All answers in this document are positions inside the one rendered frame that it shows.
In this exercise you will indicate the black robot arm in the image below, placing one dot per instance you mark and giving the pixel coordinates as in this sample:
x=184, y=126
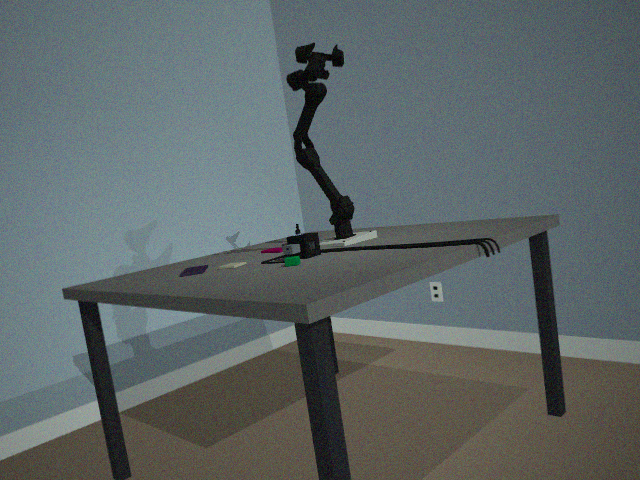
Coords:
x=341, y=206

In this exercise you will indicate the small green cube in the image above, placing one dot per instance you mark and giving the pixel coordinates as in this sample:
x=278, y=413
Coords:
x=292, y=261

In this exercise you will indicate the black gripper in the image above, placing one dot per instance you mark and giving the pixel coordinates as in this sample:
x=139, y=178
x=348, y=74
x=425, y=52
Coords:
x=303, y=54

